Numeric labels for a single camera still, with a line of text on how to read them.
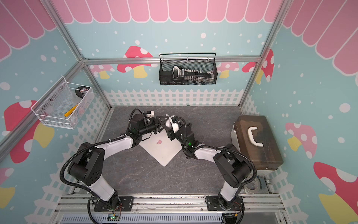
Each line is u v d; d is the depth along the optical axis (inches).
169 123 32.4
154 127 30.5
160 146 38.0
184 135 24.6
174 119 28.1
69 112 27.9
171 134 29.9
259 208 28.7
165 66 36.9
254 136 30.4
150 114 33.2
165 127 32.4
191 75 34.6
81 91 31.8
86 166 18.4
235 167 18.3
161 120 31.4
